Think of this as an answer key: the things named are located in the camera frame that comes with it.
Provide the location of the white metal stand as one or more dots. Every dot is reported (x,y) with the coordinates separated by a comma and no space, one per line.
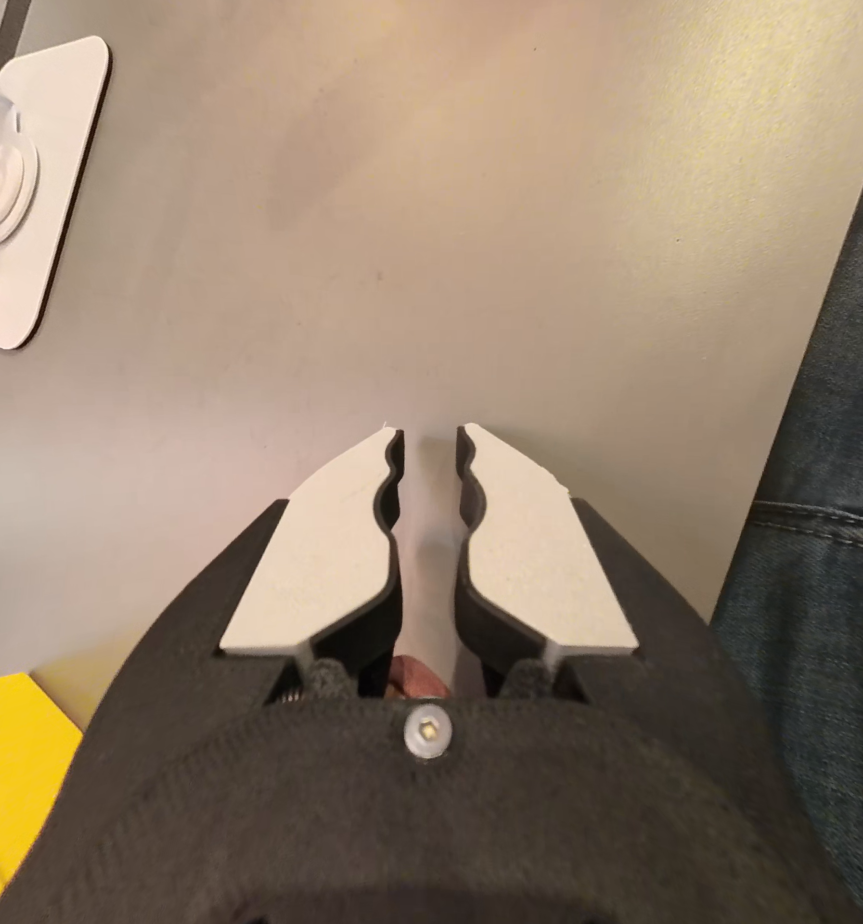
(48,216)

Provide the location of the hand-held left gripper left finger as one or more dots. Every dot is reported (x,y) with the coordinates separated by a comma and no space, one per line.
(316,570)

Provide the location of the yellow plastic bin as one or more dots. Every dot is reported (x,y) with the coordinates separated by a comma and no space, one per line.
(12,779)

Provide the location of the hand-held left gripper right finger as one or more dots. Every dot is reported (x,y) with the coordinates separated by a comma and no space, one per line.
(547,570)

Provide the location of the person's jeans leg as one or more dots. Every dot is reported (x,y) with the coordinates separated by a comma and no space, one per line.
(821,505)

